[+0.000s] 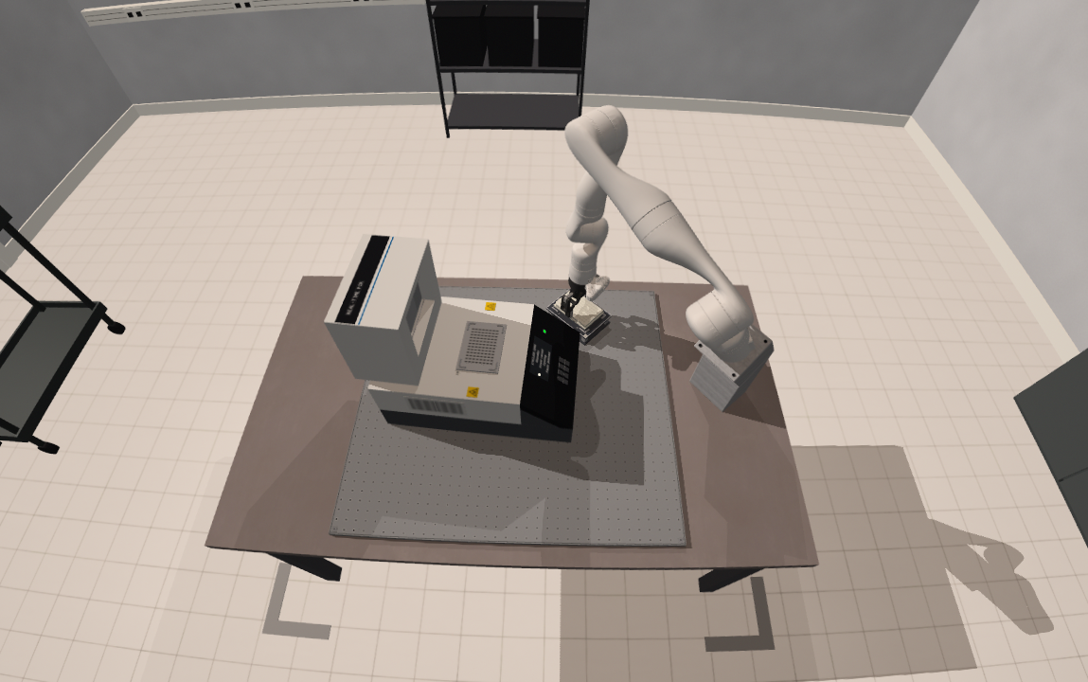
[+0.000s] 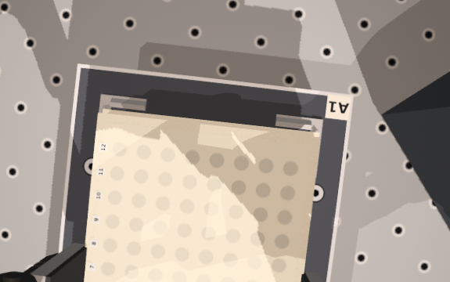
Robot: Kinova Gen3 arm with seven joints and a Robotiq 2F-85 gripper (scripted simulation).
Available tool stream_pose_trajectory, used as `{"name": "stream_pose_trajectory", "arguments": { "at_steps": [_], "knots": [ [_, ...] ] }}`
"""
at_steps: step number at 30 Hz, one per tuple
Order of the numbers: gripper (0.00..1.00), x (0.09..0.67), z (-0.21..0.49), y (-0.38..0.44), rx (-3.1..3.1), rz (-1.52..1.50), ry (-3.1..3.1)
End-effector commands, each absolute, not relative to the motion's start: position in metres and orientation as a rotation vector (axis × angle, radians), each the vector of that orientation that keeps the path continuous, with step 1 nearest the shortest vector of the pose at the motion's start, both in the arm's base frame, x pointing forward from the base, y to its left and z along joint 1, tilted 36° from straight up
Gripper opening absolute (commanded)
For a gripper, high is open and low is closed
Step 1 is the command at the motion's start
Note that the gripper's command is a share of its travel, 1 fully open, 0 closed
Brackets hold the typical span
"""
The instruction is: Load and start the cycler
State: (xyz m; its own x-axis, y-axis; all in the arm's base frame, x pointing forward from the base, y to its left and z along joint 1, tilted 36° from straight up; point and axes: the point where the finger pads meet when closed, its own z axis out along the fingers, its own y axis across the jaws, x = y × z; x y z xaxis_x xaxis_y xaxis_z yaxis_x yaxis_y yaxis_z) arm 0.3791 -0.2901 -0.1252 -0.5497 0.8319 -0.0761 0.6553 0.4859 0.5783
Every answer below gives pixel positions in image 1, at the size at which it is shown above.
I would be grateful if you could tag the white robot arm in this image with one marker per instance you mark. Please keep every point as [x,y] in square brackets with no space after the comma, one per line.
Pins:
[656,222]

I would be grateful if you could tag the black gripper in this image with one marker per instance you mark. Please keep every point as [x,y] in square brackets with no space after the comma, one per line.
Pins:
[574,292]

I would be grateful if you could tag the dark grey rectangular frame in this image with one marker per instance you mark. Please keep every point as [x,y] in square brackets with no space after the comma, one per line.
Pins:
[590,332]

